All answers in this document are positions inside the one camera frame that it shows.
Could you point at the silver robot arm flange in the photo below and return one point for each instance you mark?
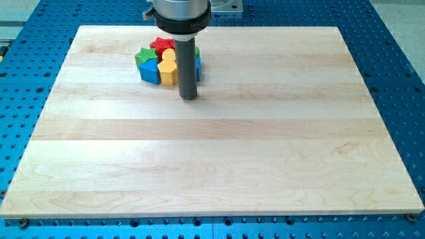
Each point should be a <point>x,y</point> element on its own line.
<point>179,17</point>

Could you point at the yellow hexagon block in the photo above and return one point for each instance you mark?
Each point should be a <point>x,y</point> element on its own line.
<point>168,72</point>

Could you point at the blue block behind rod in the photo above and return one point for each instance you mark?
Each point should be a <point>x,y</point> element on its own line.
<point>198,68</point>

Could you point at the light wooden board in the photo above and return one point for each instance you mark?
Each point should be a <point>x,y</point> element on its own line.
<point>283,124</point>

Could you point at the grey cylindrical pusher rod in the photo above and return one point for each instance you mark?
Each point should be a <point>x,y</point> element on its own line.
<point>185,53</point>

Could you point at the yellow round block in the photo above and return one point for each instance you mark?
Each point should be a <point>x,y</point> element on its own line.
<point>169,54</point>

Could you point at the blue pentagon block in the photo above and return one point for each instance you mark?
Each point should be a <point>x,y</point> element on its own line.
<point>149,71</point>

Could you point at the red star block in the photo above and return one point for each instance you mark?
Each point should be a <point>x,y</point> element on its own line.
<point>160,45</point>

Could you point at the green star block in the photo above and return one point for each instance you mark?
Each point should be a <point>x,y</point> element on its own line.
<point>144,55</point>

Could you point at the left board clamp screw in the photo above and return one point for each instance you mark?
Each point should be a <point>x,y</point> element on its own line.
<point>23,223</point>

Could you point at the board clamp screw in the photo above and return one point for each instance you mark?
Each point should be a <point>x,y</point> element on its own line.
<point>411,217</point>
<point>23,223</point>

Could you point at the right board clamp screw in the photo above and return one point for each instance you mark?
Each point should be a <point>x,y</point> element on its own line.
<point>411,217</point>

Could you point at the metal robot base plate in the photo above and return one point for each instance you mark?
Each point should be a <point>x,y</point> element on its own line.
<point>227,6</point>

